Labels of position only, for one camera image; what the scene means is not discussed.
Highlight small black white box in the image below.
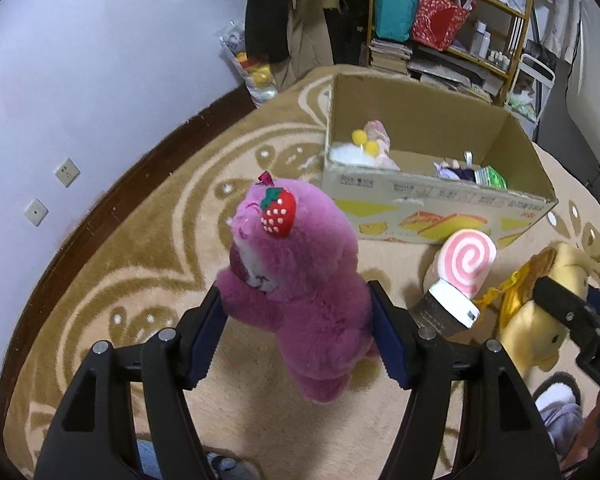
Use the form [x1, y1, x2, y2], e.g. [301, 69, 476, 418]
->
[410, 280, 481, 341]

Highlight pink plush bear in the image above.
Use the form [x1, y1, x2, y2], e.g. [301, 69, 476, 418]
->
[215, 172, 381, 405]

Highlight teal bag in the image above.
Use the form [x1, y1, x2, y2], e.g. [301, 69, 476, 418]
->
[372, 0, 421, 43]

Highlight wooden shelf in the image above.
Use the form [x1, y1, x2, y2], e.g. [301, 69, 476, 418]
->
[365, 0, 536, 106]

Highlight brown fuzzy slipper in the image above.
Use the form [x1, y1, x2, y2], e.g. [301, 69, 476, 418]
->
[532, 374, 583, 413]

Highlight beige patterned rug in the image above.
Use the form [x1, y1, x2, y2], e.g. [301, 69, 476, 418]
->
[2, 62, 600, 480]

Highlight green packet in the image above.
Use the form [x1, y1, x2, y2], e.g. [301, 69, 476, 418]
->
[474, 166, 508, 190]

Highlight stack of books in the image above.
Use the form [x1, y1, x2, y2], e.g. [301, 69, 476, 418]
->
[369, 37, 413, 76]

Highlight white wall socket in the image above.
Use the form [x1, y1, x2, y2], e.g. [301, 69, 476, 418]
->
[23, 198, 49, 227]
[54, 158, 81, 187]

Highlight row of small bottles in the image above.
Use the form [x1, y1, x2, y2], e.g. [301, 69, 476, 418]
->
[487, 45, 513, 68]

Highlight white trolley cart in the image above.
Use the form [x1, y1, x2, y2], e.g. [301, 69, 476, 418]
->
[505, 40, 556, 141]

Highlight black hanging coat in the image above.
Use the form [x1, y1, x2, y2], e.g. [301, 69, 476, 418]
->
[245, 0, 296, 63]

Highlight blue patterned cloth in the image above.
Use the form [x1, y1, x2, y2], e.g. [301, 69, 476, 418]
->
[135, 439, 261, 480]

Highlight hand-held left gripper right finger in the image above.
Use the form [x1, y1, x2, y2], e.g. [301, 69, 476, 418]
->
[367, 280, 563, 480]

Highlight yellow plush toy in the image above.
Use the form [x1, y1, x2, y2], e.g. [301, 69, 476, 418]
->
[472, 241, 598, 373]

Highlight white bottles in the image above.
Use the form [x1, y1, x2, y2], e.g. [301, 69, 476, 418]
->
[470, 19, 492, 58]

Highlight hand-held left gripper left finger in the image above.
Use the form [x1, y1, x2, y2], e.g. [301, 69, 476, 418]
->
[34, 282, 228, 480]

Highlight beige hanging trousers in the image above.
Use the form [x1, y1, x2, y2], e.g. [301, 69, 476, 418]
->
[272, 0, 331, 88]

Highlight clear plastic bag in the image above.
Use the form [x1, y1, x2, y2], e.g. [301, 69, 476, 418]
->
[219, 21, 281, 107]

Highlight pink swirl roll plush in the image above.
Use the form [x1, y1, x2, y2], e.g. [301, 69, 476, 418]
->
[422, 229, 497, 301]

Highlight purple plush doll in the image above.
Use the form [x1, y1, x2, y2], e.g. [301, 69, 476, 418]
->
[432, 150, 478, 182]

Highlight pile of magazines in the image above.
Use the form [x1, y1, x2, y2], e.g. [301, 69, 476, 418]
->
[407, 42, 506, 106]

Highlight black hanging garment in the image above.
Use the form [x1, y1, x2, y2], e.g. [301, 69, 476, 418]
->
[322, 0, 371, 66]

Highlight cardboard box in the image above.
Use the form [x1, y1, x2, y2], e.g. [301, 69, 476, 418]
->
[322, 74, 560, 250]

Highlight red patterned gift bag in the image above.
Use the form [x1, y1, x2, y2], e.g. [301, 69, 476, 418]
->
[411, 0, 473, 52]

